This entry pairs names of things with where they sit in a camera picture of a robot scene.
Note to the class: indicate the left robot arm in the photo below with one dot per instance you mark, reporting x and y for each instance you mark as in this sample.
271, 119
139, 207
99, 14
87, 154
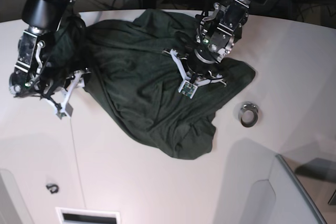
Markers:
216, 35

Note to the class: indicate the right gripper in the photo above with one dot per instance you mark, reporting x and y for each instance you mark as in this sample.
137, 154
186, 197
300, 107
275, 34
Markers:
51, 80

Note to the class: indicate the small black clip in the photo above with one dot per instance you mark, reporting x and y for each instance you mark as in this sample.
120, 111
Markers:
52, 188

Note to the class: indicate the grey tape roll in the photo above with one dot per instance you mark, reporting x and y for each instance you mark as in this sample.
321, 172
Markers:
247, 113

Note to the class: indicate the white table cable slot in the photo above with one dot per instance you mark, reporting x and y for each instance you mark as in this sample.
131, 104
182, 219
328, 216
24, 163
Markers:
72, 215

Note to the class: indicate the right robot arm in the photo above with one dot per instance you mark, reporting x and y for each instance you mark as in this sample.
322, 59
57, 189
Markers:
35, 72

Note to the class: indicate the dark green t-shirt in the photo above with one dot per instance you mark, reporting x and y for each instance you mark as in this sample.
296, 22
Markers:
136, 83

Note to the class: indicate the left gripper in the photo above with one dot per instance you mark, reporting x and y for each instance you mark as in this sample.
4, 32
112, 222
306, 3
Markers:
196, 66

